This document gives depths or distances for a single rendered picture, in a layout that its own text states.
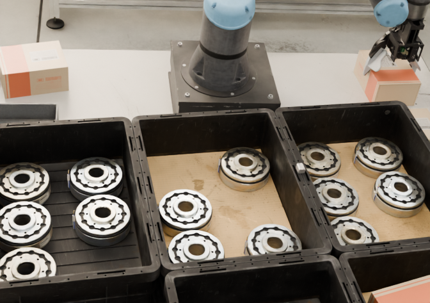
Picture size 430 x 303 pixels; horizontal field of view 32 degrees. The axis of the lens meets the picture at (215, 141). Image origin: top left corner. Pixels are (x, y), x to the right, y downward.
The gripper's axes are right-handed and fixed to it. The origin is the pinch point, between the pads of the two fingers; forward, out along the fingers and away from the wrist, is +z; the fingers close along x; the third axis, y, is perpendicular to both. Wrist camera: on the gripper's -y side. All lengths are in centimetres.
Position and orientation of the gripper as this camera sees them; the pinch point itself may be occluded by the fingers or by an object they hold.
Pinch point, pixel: (387, 72)
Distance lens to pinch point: 208.8
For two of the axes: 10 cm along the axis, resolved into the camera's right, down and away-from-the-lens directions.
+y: 1.8, 6.6, -7.3
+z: -1.0, 7.5, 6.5
